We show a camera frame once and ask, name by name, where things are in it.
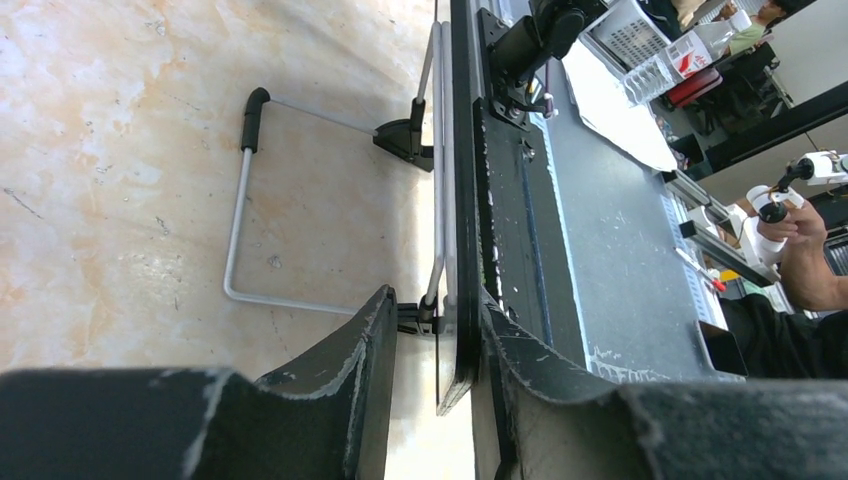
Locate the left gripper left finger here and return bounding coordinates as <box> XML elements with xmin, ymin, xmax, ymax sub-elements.
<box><xmin>1</xmin><ymin>286</ymin><xmax>399</xmax><ymax>479</ymax></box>

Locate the white paper sheet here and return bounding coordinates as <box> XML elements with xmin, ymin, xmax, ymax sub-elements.
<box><xmin>562</xmin><ymin>41</ymin><xmax>677</xmax><ymax>172</ymax></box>

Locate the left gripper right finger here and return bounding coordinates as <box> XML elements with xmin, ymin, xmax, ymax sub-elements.
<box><xmin>478</xmin><ymin>298</ymin><xmax>847</xmax><ymax>479</ymax></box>

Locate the operator hand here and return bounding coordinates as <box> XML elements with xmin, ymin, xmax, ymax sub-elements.
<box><xmin>757</xmin><ymin>202</ymin><xmax>827</xmax><ymax>257</ymax></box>

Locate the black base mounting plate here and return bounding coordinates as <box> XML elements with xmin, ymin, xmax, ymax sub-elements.
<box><xmin>475</xmin><ymin>7</ymin><xmax>587</xmax><ymax>367</ymax></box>

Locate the clear plastic water bottle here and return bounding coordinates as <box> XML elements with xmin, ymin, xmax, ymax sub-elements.
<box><xmin>621</xmin><ymin>11</ymin><xmax>752</xmax><ymax>107</ymax></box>

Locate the operator forearm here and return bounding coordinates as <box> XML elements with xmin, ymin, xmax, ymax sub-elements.
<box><xmin>779</xmin><ymin>237</ymin><xmax>847</xmax><ymax>312</ymax></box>

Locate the aluminium rail frame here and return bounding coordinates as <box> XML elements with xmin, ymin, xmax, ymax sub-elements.
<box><xmin>544</xmin><ymin>63</ymin><xmax>741</xmax><ymax>383</ymax></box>

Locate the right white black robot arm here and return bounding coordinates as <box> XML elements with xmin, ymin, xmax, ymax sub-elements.
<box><xmin>479</xmin><ymin>0</ymin><xmax>608</xmax><ymax>86</ymax></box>

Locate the white whiteboard with black frame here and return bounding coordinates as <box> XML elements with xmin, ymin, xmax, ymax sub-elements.
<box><xmin>222</xmin><ymin>0</ymin><xmax>488</xmax><ymax>417</ymax></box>

